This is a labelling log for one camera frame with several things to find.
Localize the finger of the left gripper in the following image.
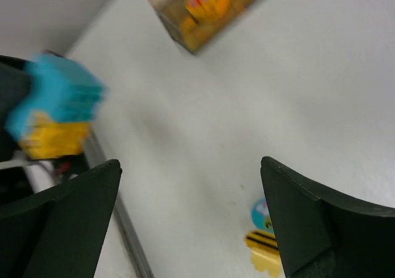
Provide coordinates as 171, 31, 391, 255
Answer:
1, 55, 31, 161

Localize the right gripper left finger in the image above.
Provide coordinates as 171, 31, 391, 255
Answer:
1, 159, 121, 278

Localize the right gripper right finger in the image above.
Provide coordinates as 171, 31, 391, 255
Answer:
260, 157, 394, 278

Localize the teal square lego brick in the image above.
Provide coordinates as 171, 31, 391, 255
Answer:
6, 53, 107, 140

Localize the teal round printed lego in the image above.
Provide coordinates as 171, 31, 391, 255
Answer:
251, 198, 273, 233

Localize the yellow square lego brick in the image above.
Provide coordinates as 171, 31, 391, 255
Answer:
19, 112, 91, 160

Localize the grey transparent container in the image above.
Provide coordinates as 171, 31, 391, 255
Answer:
148, 0, 259, 54

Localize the aluminium front rail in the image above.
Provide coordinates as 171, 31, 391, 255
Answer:
83, 133, 154, 278

